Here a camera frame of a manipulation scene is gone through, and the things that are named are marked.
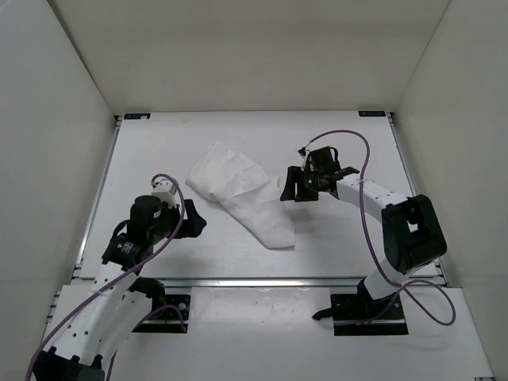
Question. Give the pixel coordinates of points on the right blue corner label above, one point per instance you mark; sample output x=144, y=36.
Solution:
x=370, y=113

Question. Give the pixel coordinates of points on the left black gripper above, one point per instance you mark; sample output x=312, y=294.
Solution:
x=194, y=223

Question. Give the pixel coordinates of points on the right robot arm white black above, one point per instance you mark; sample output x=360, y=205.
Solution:
x=412, y=235

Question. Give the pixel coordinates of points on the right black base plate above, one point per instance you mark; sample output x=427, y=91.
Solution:
x=350, y=319

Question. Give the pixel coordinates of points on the white pleated skirt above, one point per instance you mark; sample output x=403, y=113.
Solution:
x=246, y=192

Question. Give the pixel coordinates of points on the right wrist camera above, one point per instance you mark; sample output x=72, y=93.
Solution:
x=304, y=152

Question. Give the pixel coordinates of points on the aluminium front rail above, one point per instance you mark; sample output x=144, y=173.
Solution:
x=260, y=282

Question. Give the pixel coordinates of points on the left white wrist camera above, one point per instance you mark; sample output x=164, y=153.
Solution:
x=165, y=191

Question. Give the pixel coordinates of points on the blue corner label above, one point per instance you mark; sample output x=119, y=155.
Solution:
x=136, y=116
x=370, y=113

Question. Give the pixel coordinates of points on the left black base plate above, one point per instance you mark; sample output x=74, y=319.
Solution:
x=173, y=319

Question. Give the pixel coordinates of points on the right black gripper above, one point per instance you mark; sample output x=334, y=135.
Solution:
x=293, y=178

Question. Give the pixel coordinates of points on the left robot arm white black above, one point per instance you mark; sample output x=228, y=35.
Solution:
x=83, y=344

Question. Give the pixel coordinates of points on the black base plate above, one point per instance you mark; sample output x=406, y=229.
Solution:
x=350, y=319
x=173, y=319

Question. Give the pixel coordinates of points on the left blue corner label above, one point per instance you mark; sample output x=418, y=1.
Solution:
x=136, y=116

